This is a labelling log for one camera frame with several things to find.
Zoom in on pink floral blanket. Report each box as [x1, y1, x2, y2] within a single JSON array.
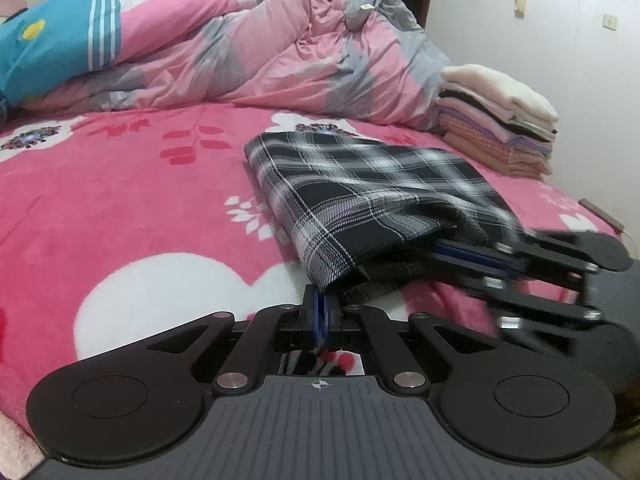
[[0, 102, 626, 441]]

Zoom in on stack of folded clothes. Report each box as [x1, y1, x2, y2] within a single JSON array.
[[435, 63, 560, 178]]

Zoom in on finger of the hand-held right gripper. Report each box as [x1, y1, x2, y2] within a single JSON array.
[[457, 274, 603, 356], [432, 232, 603, 288]]

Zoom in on teal pink striped duvet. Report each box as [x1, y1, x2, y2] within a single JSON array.
[[0, 0, 271, 108]]

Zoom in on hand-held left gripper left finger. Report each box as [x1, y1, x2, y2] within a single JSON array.
[[147, 285, 322, 396]]

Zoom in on white fluffy cloth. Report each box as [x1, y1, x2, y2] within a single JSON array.
[[0, 412, 47, 476]]

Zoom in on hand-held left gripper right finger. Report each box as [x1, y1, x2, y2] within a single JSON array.
[[323, 291, 497, 396]]

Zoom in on black white plaid pants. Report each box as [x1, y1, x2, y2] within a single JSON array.
[[244, 131, 528, 306]]

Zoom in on pink grey quilt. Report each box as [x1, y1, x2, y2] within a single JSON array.
[[20, 0, 456, 133]]

